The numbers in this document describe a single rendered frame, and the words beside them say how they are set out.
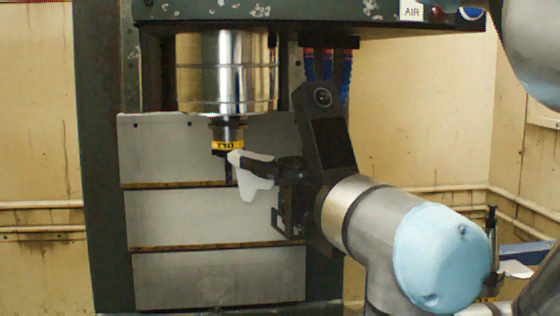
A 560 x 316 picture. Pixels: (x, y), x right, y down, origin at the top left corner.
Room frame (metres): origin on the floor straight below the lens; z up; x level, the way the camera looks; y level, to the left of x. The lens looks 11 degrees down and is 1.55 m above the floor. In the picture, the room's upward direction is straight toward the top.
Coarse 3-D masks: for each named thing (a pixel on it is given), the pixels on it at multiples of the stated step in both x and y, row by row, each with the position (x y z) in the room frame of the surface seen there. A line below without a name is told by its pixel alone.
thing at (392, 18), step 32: (160, 0) 0.58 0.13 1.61; (192, 0) 0.59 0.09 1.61; (224, 0) 0.59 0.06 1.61; (256, 0) 0.60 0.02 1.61; (288, 0) 0.61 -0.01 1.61; (320, 0) 0.61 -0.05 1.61; (352, 0) 0.62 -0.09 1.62; (384, 0) 0.62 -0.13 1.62; (160, 32) 0.73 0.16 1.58; (288, 32) 0.79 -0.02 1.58; (320, 32) 0.79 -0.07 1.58; (352, 32) 0.76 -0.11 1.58; (384, 32) 0.73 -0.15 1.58; (416, 32) 0.71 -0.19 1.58; (448, 32) 0.68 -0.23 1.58; (480, 32) 0.66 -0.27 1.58
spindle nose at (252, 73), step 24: (192, 48) 0.73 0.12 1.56; (216, 48) 0.72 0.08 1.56; (240, 48) 0.72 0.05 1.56; (264, 48) 0.75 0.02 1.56; (192, 72) 0.73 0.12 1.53; (216, 72) 0.72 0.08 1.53; (240, 72) 0.72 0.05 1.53; (264, 72) 0.75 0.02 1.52; (192, 96) 0.73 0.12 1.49; (216, 96) 0.72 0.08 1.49; (240, 96) 0.72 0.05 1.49; (264, 96) 0.75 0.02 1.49
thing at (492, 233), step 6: (486, 228) 0.72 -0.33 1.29; (492, 228) 0.72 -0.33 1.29; (498, 228) 0.72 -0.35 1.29; (486, 234) 0.72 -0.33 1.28; (492, 234) 0.72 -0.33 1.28; (498, 234) 0.72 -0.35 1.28; (492, 240) 0.72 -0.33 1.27; (498, 240) 0.72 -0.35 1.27; (492, 246) 0.72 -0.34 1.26; (498, 246) 0.72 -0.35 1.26; (492, 252) 0.71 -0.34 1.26; (498, 252) 0.72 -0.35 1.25; (498, 258) 0.72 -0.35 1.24; (492, 264) 0.71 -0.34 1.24; (498, 264) 0.72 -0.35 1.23; (492, 270) 0.71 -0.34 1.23
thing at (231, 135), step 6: (216, 132) 0.78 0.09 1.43; (222, 132) 0.77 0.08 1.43; (228, 132) 0.77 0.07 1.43; (234, 132) 0.78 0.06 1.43; (240, 132) 0.79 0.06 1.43; (216, 138) 0.78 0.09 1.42; (222, 138) 0.77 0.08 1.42; (228, 138) 0.77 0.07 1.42; (234, 138) 0.78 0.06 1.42; (240, 138) 0.78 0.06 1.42; (222, 150) 0.78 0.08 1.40; (228, 150) 0.77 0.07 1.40
